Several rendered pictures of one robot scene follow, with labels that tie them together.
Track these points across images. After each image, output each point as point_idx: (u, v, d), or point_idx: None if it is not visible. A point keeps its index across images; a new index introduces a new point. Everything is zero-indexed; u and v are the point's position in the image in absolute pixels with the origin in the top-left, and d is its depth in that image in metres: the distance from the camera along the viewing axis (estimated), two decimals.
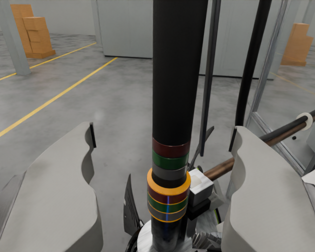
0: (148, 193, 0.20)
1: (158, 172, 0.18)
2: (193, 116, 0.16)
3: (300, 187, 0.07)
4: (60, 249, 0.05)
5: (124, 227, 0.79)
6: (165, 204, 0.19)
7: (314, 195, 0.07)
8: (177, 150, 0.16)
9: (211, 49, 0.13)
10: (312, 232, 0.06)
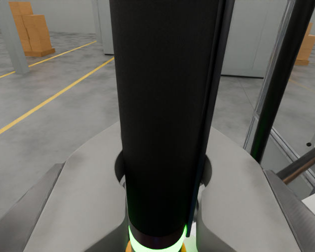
0: None
1: None
2: (190, 189, 0.10)
3: (260, 174, 0.08)
4: (87, 243, 0.06)
5: None
6: None
7: (273, 180, 0.08)
8: (164, 240, 0.10)
9: (208, 95, 0.07)
10: (275, 216, 0.06)
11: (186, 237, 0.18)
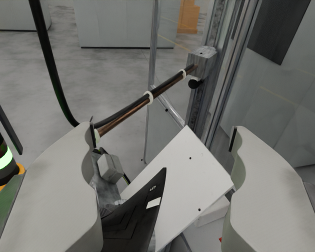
0: None
1: None
2: None
3: (300, 187, 0.07)
4: (60, 249, 0.05)
5: None
6: None
7: (314, 195, 0.07)
8: None
9: None
10: (312, 232, 0.06)
11: None
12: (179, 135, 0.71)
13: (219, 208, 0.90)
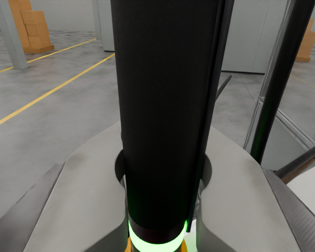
0: None
1: None
2: (190, 182, 0.10)
3: (260, 174, 0.08)
4: (87, 243, 0.06)
5: None
6: None
7: (273, 180, 0.08)
8: (164, 234, 0.10)
9: (210, 83, 0.07)
10: (275, 216, 0.06)
11: (186, 234, 0.18)
12: None
13: None
